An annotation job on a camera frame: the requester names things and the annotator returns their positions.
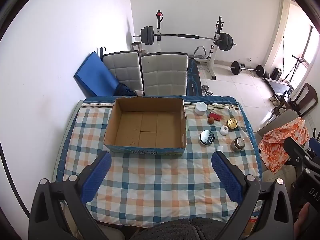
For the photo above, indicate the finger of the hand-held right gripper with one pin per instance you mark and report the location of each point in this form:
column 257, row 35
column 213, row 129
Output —
column 296, row 152
column 314, row 145

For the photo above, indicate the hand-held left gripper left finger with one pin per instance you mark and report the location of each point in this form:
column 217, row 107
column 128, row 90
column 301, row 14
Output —
column 96, row 177

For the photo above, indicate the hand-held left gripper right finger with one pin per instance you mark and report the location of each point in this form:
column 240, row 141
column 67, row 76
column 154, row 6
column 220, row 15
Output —
column 228, row 177

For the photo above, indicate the small white bottle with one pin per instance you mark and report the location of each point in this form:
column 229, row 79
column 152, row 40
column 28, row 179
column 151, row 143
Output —
column 220, row 149

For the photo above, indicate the silver perforated-lid jar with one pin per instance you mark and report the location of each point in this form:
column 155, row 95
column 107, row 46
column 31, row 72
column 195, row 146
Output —
column 238, row 144

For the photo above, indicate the black patterned round tin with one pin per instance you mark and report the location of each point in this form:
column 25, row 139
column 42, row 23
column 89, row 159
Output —
column 206, row 138

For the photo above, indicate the gold round tin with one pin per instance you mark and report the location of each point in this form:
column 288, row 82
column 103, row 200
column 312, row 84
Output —
column 231, row 124

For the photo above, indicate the brown walnut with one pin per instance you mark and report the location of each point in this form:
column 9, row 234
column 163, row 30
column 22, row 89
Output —
column 211, row 121

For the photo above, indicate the cardboard box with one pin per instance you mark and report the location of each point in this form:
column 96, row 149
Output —
column 146, row 130

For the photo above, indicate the white round jar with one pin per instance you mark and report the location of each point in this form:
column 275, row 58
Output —
column 201, row 108

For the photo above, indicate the person's right hand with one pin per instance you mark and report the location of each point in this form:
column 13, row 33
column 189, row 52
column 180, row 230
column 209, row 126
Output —
column 302, row 221

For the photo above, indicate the orange floral cloth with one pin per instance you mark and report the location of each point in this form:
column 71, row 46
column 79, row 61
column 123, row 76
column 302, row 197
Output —
column 280, row 142

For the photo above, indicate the grey armchair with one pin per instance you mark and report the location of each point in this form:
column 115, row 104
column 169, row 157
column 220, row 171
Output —
column 277, row 122

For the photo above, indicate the dark wooden curved chair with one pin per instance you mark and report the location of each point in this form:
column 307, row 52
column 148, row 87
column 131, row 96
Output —
column 306, row 100

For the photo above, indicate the small white oval device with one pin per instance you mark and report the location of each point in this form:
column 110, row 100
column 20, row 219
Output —
column 224, row 130

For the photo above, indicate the dark wooden stool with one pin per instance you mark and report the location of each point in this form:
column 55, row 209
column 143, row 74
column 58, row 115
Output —
column 282, row 102

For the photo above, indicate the pair of light shoes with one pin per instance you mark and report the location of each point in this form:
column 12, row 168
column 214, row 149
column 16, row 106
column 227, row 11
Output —
column 275, row 100

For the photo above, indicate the checked tablecloth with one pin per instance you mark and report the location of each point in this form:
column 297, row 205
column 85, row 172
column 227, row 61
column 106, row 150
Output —
column 155, row 180

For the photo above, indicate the small red box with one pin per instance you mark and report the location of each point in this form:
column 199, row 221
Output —
column 216, row 116

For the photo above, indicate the dark fuzzy clothing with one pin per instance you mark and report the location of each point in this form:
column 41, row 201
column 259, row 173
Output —
column 177, row 230

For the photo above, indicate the black speaker box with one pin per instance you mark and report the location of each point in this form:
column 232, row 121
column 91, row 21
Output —
column 277, row 73

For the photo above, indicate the black tripod stand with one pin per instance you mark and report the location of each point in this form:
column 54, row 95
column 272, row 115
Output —
column 291, row 65

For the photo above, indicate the dark blue cloth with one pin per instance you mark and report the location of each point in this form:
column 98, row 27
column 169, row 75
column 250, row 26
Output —
column 125, row 90

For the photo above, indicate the window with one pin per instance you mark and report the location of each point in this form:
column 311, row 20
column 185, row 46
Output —
column 312, row 47

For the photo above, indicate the blue foam mat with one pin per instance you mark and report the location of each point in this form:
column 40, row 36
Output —
column 96, row 77

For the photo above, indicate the short barbell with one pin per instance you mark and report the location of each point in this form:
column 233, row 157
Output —
column 236, row 67

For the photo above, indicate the blue patterned bench pad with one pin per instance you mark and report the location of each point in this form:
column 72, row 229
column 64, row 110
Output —
column 194, row 78

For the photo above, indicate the narrow grey padded chair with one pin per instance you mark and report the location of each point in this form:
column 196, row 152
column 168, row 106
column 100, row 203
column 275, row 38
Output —
column 123, row 72

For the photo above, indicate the wide grey padded chair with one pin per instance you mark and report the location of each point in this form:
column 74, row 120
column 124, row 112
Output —
column 165, row 75

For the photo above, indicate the grey curved exercise device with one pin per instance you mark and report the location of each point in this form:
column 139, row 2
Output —
column 200, row 52

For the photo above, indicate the white bench press rack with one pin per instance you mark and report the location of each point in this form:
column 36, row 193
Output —
column 217, row 45

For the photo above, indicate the long barbell with black plates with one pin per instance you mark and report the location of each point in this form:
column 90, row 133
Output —
column 147, row 35

